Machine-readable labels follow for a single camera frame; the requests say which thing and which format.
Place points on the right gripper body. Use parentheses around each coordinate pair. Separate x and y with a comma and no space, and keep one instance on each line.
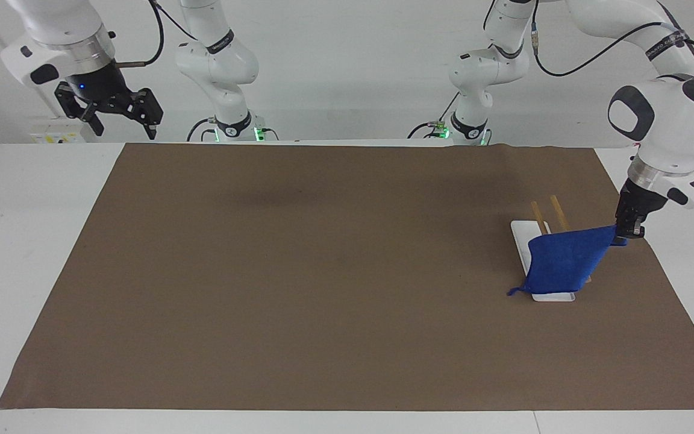
(95,83)

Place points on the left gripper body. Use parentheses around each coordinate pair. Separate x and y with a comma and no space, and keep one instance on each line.
(641,198)

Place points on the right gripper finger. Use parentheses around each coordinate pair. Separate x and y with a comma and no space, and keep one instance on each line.
(140,107)
(71,101)

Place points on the blue towel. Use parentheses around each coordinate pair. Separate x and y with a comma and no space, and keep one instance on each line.
(564,259)

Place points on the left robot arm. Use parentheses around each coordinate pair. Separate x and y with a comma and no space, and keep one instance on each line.
(672,114)

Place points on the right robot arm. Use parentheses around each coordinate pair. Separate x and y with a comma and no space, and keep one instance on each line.
(221,60)

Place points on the white rectangular tray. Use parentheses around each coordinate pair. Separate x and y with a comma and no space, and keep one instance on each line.
(549,296)

